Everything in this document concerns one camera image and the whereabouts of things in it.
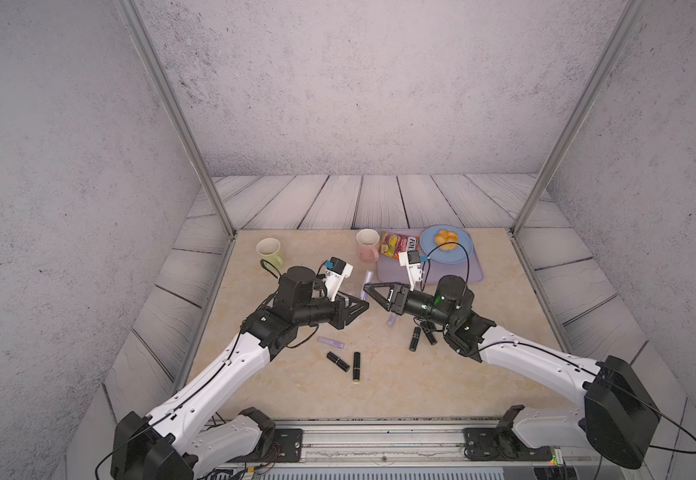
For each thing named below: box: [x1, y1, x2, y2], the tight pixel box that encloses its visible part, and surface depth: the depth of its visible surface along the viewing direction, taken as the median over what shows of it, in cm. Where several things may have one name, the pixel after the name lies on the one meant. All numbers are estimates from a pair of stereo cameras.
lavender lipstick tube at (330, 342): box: [317, 336, 345, 349], surface depth 91 cm
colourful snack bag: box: [379, 231, 421, 259], surface depth 115 cm
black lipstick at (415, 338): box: [409, 326, 421, 352], surface depth 93 cm
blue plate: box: [420, 225, 474, 258], surface depth 118 cm
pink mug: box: [356, 228, 380, 264], surface depth 107 cm
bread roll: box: [434, 229, 459, 251], surface depth 117 cm
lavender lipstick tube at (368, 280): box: [360, 270, 374, 301], surface depth 71 cm
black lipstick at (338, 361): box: [327, 351, 351, 372], surface depth 88 cm
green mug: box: [256, 237, 283, 271], surface depth 106 cm
